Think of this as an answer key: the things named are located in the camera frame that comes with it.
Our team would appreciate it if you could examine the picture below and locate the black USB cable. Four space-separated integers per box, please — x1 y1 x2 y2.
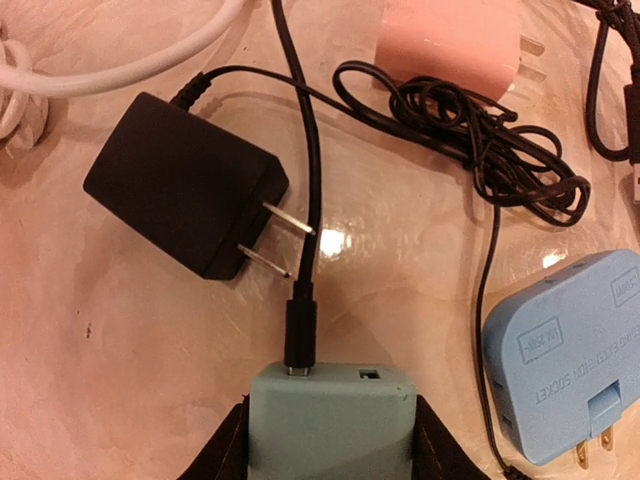
169 0 640 480

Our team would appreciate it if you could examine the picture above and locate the pink charger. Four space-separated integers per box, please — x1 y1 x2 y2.
374 0 547 101

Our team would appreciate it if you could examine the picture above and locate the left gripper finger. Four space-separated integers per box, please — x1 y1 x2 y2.
177 399 249 480

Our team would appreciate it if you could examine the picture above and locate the teal USB charger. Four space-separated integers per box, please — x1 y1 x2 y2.
248 363 417 479

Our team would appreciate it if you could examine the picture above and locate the blue rounded charger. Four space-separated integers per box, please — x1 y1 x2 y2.
482 249 639 466

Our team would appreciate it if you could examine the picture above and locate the black charger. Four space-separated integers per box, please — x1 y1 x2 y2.
83 92 317 281

